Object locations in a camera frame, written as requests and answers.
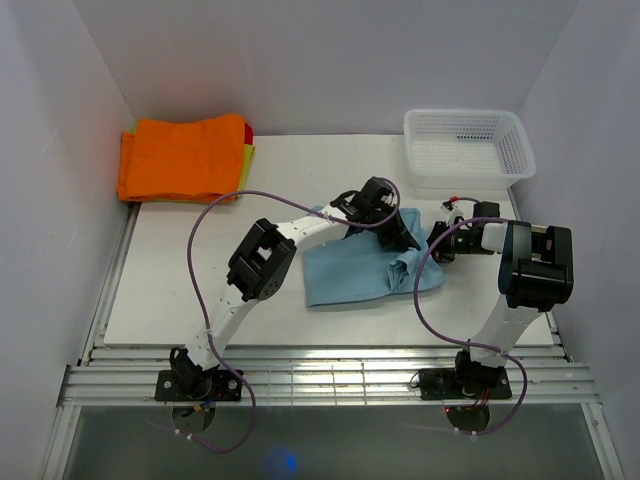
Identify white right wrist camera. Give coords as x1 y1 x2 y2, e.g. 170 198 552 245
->
441 196 464 227

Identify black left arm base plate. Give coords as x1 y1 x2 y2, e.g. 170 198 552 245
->
154 370 242 403

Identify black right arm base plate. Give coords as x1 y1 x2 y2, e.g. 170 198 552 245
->
417 368 512 400

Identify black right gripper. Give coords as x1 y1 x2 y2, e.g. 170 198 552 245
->
410 221 493 263

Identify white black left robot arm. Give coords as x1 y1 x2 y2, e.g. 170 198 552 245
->
170 177 420 400

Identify light blue trousers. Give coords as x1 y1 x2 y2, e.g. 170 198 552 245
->
302 208 446 307

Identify folded red trousers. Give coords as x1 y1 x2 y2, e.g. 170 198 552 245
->
244 124 254 145

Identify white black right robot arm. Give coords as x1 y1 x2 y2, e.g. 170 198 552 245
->
417 201 574 400

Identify folded orange trousers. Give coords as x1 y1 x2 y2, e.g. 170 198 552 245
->
128 114 248 189

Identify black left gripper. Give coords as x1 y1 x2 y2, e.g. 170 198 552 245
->
366 205 420 253

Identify white perforated plastic basket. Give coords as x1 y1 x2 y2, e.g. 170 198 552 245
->
403 109 536 190

